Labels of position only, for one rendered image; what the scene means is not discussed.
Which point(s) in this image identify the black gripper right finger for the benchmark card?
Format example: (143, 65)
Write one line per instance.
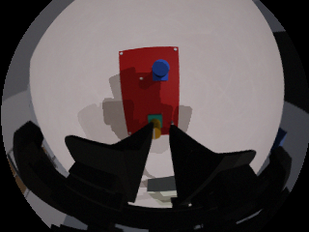
(195, 165)

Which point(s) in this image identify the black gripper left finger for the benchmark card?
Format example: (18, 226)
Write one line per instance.
(126, 158)

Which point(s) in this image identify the red circuit board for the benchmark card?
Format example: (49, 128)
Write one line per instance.
(147, 94)

